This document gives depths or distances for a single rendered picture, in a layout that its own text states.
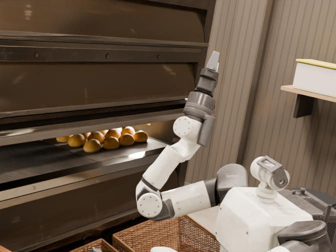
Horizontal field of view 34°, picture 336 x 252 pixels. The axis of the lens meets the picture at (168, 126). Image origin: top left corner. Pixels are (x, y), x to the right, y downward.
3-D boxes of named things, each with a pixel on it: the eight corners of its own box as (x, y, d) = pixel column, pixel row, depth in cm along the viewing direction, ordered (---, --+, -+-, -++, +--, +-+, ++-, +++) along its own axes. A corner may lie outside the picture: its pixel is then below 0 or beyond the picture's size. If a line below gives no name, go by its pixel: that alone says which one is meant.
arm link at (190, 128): (192, 110, 183) (181, 142, 181) (178, 99, 174) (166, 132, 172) (222, 117, 177) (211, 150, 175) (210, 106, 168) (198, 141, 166)
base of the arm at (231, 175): (213, 201, 187) (245, 190, 188) (227, 228, 177) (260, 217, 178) (207, 170, 177) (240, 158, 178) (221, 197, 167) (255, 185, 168)
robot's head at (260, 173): (266, 185, 162) (272, 157, 160) (284, 198, 153) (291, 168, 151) (246, 185, 160) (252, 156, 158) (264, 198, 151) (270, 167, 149)
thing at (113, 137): (2, 121, 280) (3, 111, 278) (68, 114, 319) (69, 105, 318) (91, 154, 248) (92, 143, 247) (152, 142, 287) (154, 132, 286)
